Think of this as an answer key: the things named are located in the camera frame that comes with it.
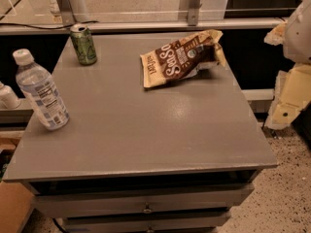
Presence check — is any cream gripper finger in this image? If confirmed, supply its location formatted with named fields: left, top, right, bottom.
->
left=264, top=22, right=287, bottom=46
left=265, top=63, right=311, bottom=130

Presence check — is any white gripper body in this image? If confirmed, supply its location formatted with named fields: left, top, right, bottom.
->
left=283, top=0, right=311, bottom=64

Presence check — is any brown chip bag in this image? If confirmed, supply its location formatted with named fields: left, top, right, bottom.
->
left=141, top=29, right=226, bottom=88

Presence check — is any clear plastic water bottle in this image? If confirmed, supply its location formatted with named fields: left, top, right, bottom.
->
left=13, top=49, right=69, bottom=130

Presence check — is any small white bottle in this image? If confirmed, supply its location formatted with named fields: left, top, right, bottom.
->
left=0, top=82, right=20, bottom=109

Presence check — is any grey drawer cabinet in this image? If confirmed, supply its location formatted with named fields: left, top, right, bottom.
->
left=2, top=31, right=279, bottom=233

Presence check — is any upper grey drawer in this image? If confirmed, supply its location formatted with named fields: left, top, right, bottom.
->
left=33, top=183, right=254, bottom=217

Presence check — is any grey drawer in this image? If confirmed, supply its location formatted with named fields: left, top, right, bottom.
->
left=64, top=210, right=230, bottom=233
left=33, top=183, right=254, bottom=217

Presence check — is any lower grey drawer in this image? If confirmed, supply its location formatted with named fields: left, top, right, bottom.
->
left=64, top=210, right=230, bottom=233

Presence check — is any green soda can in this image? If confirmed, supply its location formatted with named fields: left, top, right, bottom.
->
left=70, top=23, right=97, bottom=65

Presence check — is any brown cardboard box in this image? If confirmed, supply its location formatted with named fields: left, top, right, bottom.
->
left=0, top=182, right=33, bottom=233

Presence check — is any right metal bracket post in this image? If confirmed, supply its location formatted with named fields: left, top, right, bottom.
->
left=188, top=0, right=201, bottom=26

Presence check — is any metal bracket post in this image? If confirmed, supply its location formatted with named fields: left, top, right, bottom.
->
left=56, top=0, right=75, bottom=26
left=188, top=0, right=201, bottom=26

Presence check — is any left metal bracket post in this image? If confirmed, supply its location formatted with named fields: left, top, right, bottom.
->
left=56, top=0, right=75, bottom=26

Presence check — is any black cable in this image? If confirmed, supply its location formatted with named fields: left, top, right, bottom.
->
left=0, top=19, right=100, bottom=30

